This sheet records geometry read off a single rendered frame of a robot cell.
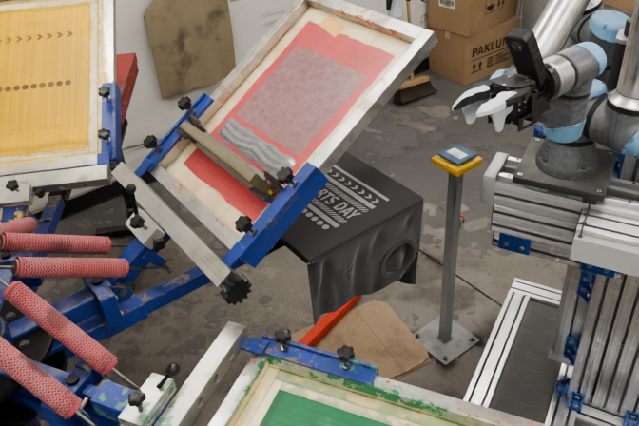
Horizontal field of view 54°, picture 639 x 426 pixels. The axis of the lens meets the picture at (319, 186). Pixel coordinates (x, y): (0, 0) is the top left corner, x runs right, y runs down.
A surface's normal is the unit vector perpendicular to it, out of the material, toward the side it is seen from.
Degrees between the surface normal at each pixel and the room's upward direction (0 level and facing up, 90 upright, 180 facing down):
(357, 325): 1
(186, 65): 90
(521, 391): 0
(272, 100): 32
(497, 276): 0
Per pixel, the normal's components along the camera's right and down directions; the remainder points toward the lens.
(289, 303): -0.07, -0.83
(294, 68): -0.47, -0.50
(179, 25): 0.84, 0.22
